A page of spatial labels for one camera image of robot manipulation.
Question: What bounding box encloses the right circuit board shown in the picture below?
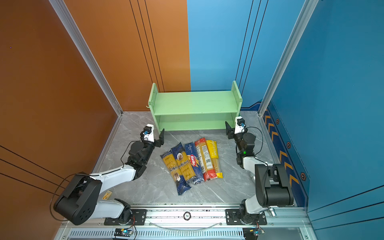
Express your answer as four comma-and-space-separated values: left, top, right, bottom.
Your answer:
243, 228, 265, 240

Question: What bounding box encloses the red-ended clear spaghetti bag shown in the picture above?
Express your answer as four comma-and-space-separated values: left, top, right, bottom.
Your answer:
195, 138, 217, 182

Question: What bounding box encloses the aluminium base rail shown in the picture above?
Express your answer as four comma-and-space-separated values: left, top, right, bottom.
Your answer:
55, 204, 317, 240

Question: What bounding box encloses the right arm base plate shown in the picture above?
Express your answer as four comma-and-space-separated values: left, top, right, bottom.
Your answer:
225, 209, 268, 226

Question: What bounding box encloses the green metal two-tier shelf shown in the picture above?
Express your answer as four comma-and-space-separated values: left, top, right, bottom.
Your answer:
148, 81, 243, 133

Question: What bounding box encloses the blue Barilla spaghetti box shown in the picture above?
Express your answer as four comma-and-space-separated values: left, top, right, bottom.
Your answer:
185, 143, 205, 185

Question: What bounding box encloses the small yellow tag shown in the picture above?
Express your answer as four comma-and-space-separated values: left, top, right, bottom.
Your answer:
102, 190, 113, 200

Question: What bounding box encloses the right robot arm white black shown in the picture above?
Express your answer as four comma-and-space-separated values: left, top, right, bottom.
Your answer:
225, 117, 294, 225

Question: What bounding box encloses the yellow pasta bag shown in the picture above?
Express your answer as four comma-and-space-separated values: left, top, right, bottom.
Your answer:
206, 140, 223, 179

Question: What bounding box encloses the left circuit board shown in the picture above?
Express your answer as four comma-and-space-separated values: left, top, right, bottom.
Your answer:
114, 228, 135, 240

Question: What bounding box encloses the circuit board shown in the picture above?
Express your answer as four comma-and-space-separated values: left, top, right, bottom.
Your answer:
243, 228, 265, 240
114, 228, 135, 240

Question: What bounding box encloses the ankara spaghetti bag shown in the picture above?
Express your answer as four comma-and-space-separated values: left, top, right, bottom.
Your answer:
171, 143, 196, 184
161, 150, 191, 196

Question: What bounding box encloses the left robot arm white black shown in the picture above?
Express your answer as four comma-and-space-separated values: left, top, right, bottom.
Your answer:
50, 124, 165, 226

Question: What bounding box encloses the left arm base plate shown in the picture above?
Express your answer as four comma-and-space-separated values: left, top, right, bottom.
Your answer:
104, 209, 147, 226

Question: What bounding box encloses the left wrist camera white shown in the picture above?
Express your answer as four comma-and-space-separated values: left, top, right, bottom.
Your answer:
140, 124, 155, 143

